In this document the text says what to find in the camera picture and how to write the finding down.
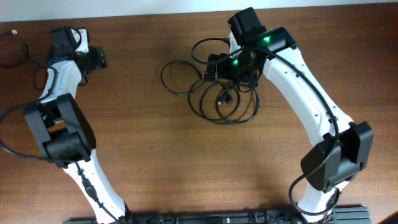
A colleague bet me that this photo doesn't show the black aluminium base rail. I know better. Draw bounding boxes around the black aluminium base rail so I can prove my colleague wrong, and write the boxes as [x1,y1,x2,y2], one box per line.
[63,205,371,224]

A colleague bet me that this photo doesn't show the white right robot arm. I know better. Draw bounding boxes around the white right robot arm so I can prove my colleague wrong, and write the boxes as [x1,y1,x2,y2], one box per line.
[205,26,374,223]

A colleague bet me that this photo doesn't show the black coiled cable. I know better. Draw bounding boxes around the black coiled cable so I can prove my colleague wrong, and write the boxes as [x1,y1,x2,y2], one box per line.
[187,79,261,126]

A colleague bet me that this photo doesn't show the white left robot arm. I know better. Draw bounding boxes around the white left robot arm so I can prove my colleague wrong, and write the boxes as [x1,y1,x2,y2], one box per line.
[24,26,132,223]

